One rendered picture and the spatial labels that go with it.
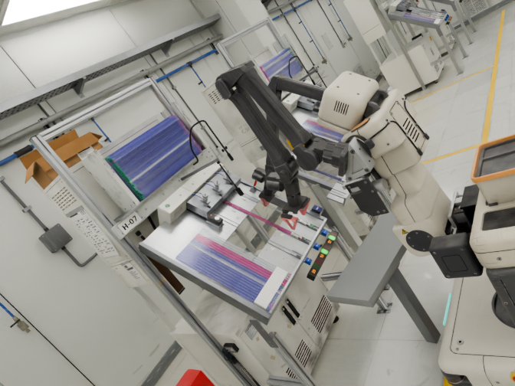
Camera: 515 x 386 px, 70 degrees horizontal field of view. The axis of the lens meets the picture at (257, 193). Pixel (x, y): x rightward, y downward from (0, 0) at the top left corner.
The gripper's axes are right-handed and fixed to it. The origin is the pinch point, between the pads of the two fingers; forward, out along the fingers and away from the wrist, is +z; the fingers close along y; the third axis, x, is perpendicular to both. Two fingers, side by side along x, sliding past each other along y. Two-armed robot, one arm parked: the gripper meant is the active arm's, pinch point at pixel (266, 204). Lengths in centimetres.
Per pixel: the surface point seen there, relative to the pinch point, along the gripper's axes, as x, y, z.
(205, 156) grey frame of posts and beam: -46.1, -7.1, -7.4
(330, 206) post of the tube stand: 29, -38, 16
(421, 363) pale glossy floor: 104, 23, 29
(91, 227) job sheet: -69, 61, 8
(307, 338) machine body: 51, 26, 58
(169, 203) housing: -38, 36, -7
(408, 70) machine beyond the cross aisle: 12, -440, 69
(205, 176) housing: -36.1, 7.8, -7.3
